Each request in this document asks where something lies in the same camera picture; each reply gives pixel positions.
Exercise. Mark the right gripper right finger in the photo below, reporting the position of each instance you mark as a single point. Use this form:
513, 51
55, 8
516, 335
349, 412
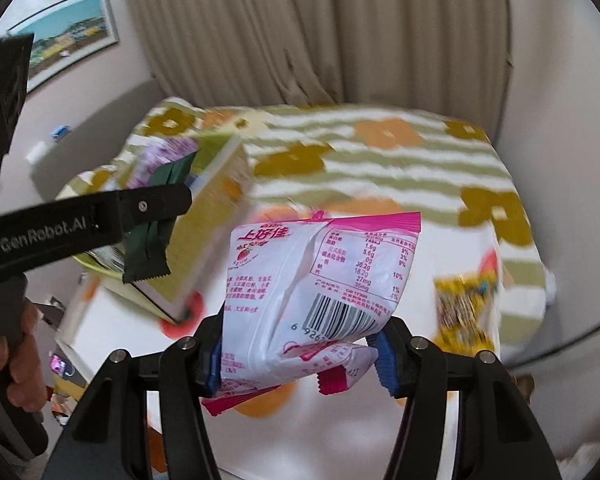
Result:
497, 436

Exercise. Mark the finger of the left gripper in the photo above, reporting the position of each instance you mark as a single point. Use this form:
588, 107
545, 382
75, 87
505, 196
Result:
46, 233

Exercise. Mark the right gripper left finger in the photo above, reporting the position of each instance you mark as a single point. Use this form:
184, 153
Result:
107, 434

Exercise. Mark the dark green snack packet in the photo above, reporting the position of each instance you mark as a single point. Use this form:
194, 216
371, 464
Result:
157, 224

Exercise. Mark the pink white snack bag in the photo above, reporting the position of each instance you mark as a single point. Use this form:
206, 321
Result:
301, 295

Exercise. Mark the purple snack bag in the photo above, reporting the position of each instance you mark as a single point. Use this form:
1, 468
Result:
161, 152

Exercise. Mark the person's left hand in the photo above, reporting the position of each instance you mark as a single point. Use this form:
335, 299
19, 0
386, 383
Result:
27, 390

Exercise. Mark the framed city picture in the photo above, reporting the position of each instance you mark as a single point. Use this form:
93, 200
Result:
64, 34

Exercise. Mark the blue object on ledge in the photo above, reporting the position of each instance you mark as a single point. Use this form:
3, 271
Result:
60, 132

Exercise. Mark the yellow gold snack packet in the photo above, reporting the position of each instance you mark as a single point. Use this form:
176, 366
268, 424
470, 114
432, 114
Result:
464, 306

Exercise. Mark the green cardboard box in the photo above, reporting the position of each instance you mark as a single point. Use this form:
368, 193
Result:
220, 179

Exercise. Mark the floral striped quilt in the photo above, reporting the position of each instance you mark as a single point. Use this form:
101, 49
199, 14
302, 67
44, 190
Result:
360, 159

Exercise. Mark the beige curtain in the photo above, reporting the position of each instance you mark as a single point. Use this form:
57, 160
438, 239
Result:
450, 57

